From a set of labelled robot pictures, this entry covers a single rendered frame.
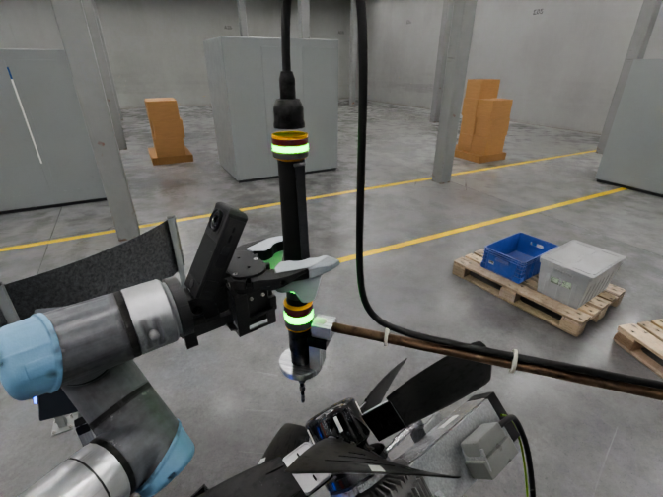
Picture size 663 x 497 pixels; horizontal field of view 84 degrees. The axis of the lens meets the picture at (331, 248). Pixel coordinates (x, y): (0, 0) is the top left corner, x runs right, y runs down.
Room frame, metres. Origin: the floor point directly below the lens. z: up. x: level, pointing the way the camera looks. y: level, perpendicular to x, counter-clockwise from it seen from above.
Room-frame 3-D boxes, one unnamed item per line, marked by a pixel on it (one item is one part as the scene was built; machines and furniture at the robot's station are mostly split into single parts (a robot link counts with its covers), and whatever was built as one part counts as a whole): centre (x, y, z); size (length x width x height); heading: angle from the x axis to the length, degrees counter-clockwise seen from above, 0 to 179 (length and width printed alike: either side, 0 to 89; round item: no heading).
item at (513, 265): (3.10, -1.78, 0.25); 0.60 x 0.41 x 0.22; 125
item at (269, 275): (0.40, 0.07, 1.66); 0.09 x 0.05 x 0.02; 106
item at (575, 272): (2.68, -2.06, 0.31); 0.60 x 0.42 x 0.33; 125
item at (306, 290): (0.41, 0.03, 1.64); 0.09 x 0.03 x 0.06; 106
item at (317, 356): (0.45, 0.04, 1.50); 0.09 x 0.07 x 0.10; 72
